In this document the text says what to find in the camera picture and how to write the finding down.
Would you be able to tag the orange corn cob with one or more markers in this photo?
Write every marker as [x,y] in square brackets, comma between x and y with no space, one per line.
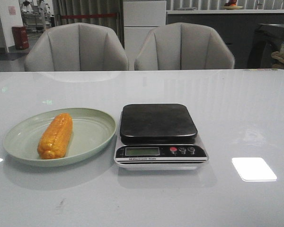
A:
[54,141]

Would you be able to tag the black silver kitchen scale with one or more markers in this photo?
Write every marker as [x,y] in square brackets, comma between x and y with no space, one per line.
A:
[158,137]

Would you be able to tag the grey armchair right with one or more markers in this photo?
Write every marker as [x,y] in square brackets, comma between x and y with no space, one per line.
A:
[184,46]

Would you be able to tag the grey armchair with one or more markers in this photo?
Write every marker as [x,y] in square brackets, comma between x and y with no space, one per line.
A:
[77,47]
[184,46]

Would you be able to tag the light green plate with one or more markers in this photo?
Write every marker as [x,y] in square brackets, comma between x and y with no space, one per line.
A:
[92,131]

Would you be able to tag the grey armchair left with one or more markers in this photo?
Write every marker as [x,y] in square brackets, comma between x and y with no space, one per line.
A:
[77,47]

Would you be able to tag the white cabinet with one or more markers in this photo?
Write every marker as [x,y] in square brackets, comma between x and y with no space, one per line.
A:
[140,16]

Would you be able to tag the dark grey counter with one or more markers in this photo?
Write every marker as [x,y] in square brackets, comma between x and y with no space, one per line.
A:
[236,27]

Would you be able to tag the fruit bowl on counter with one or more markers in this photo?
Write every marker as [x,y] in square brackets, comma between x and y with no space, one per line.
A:
[231,5]

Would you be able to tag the red bin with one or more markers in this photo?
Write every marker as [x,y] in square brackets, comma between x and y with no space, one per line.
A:
[20,37]

